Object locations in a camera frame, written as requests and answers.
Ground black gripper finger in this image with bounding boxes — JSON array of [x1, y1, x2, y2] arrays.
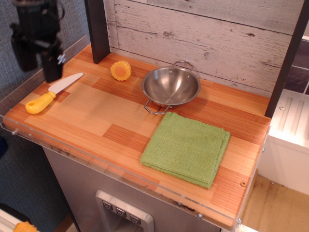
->
[[41, 48, 63, 83], [11, 38, 38, 72]]

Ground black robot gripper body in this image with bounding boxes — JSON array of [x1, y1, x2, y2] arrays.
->
[[10, 0, 66, 63]]

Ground yellow handled toy knife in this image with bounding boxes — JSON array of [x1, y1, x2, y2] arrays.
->
[[25, 72, 84, 114]]

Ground yellow toy corn piece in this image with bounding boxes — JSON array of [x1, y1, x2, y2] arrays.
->
[[110, 60, 131, 81]]

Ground clear acrylic table guard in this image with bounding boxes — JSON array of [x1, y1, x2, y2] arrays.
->
[[0, 114, 243, 228]]

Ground small steel pan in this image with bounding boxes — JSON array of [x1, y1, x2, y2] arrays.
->
[[141, 60, 201, 115]]

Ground grey toy fridge cabinet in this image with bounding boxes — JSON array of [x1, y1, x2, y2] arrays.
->
[[44, 148, 220, 232]]

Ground green folded cloth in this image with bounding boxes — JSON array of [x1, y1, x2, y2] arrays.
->
[[140, 112, 230, 189]]

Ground silver water dispenser panel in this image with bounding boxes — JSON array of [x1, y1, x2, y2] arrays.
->
[[96, 189, 155, 232]]

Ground dark left shelf post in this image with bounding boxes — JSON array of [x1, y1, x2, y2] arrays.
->
[[84, 0, 110, 64]]

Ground dark shelf post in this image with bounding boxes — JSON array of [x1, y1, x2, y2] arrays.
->
[[84, 0, 110, 64], [265, 0, 309, 118]]

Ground dark right shelf post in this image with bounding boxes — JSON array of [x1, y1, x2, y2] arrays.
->
[[265, 0, 309, 118]]

